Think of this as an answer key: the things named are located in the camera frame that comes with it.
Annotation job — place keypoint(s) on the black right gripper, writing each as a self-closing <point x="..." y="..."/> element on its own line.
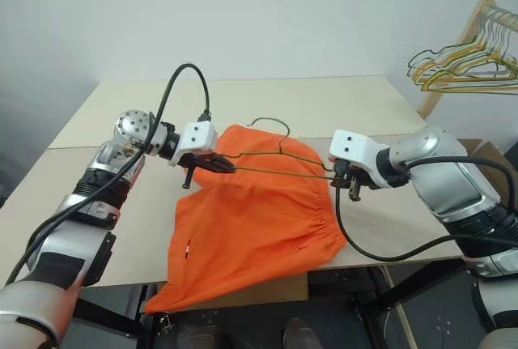
<point x="347" y="171"/>

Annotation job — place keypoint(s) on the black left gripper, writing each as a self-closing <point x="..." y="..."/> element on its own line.
<point x="193" y="162"/>

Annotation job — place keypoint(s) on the orange shorts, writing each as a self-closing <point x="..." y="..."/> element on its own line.
<point x="251" y="227"/>

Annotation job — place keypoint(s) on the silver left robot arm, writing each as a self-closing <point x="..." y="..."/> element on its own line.
<point x="69" y="252"/>

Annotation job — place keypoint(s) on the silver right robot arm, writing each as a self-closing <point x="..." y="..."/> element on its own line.
<point x="445" y="171"/>

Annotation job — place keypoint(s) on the wooden clothes rack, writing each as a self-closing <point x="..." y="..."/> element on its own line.
<point x="432" y="100"/>

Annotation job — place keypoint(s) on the flat cardboard sheet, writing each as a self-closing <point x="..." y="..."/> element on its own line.
<point x="275" y="289"/>

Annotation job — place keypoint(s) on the brown cardboard box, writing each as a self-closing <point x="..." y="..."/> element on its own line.
<point x="487" y="154"/>

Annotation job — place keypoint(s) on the dark rounded shoe shape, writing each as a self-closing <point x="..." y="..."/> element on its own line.
<point x="300" y="333"/>

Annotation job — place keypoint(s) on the bunch of hangers on rack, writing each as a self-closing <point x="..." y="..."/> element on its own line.
<point x="465" y="66"/>

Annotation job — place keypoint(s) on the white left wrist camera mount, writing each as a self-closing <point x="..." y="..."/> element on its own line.
<point x="198" y="136"/>

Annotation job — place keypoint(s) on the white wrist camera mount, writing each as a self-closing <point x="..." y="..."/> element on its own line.
<point x="198" y="136"/>
<point x="352" y="146"/>

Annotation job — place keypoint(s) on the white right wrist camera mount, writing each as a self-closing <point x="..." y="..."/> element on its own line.
<point x="352" y="146"/>

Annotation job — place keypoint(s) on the black table frame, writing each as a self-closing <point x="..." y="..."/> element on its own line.
<point x="417" y="284"/>

